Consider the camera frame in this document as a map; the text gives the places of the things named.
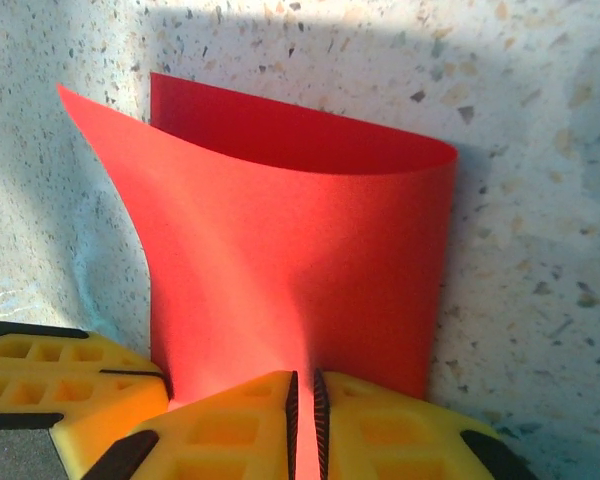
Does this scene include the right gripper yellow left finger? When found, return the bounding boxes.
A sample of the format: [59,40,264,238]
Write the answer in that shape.
[82,369,299,480]

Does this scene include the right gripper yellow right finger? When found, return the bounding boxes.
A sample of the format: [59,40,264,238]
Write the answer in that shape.
[312,368,541,480]

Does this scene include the red square paper sheet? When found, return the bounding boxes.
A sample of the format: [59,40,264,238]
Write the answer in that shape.
[56,72,460,480]

